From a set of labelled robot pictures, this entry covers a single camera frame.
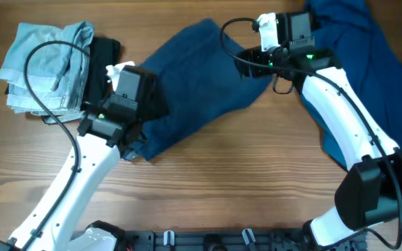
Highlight blue t-shirt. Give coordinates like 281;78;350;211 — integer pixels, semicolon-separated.
298;0;402;172

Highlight black folded garment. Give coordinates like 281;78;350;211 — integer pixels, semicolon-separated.
4;36;122;123

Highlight light blue folded jeans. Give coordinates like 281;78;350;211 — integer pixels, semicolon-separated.
0;21;94;122

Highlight dark navy blue shorts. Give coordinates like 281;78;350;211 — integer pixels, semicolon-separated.
122;19;271;160

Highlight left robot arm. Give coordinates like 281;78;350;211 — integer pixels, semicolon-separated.
0;65;166;250

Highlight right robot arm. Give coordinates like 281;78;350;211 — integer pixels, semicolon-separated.
234;12;402;250

